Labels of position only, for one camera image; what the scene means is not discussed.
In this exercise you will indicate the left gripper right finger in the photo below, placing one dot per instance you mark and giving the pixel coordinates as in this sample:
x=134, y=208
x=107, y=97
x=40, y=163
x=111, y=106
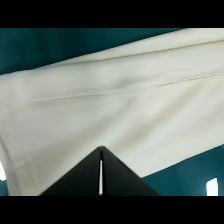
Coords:
x=125, y=180

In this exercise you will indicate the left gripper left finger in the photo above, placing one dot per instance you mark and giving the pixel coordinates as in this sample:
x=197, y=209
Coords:
x=80, y=180

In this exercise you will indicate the white garment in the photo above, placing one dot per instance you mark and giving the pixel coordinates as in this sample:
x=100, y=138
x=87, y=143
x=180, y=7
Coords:
x=110, y=110

